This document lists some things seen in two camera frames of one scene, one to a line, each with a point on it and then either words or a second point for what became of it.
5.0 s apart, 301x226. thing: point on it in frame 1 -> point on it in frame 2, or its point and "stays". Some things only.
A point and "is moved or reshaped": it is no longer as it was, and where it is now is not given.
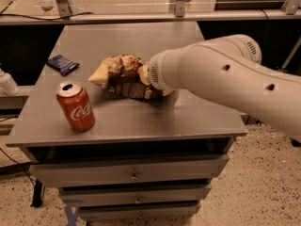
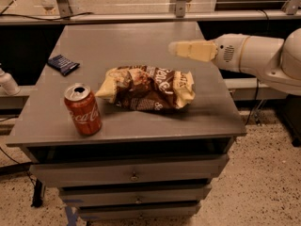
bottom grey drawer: [170, 211] stays
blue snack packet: [63, 64] stays
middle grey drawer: [141, 193] stays
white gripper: [155, 73] -> [228, 52]
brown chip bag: [121, 78] is moved or reshaped
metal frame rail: [164, 17] stays
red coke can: [76, 105] is moved or reshaped
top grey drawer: [131, 171] stays
